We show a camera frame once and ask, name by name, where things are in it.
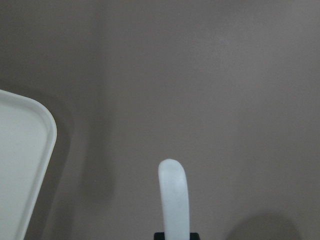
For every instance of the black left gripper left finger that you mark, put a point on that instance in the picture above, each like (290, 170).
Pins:
(159, 236)

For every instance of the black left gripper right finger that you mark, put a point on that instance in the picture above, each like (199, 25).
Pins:
(194, 236)

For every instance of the white ceramic spoon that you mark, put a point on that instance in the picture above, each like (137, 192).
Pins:
(174, 200)

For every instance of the cream rabbit tray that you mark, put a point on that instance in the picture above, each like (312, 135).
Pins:
(28, 134)

